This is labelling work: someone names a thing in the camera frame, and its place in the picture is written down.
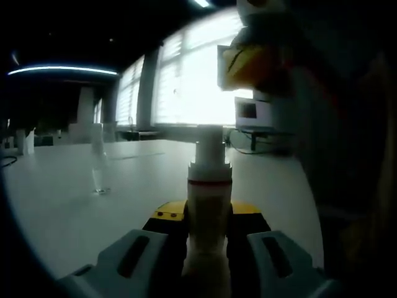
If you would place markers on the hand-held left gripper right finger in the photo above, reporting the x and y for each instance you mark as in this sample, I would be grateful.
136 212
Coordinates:
279 264

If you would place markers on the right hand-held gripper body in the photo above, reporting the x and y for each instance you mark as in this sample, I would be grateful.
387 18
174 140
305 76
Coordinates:
263 15

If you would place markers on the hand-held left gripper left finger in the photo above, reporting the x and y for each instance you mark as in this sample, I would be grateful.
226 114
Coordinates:
124 264

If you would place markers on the white pump bottle red label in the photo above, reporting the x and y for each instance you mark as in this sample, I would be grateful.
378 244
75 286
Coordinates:
209 217

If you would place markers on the clear pump bottle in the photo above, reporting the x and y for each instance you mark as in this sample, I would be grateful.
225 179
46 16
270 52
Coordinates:
100 167

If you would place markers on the slim clear bottle cover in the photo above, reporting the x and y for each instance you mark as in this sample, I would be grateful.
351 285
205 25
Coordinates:
97 139

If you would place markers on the open laptop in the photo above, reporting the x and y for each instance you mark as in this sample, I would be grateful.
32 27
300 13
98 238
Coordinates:
254 111

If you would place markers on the wide window with blinds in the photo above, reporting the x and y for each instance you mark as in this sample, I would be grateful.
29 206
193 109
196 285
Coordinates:
192 77

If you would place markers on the black laptop stand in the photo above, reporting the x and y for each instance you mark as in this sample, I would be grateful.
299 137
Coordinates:
266 135

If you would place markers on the long curved ceiling light strip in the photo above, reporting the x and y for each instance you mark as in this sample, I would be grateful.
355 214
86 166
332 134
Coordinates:
201 2

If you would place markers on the narrow window with blinds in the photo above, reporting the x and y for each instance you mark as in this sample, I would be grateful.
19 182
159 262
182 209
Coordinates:
130 93

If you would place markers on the metal sink table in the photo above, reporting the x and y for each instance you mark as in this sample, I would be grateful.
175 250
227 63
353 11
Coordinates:
144 134

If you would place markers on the white low partition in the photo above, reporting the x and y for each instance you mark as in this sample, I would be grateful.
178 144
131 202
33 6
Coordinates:
83 133

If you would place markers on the potted green plant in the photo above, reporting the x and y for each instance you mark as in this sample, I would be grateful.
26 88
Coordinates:
26 141

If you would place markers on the white square pillar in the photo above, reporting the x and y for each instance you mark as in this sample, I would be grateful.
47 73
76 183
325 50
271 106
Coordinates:
86 105

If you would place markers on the straight ceiling light strip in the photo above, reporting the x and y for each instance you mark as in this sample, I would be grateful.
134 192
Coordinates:
62 69

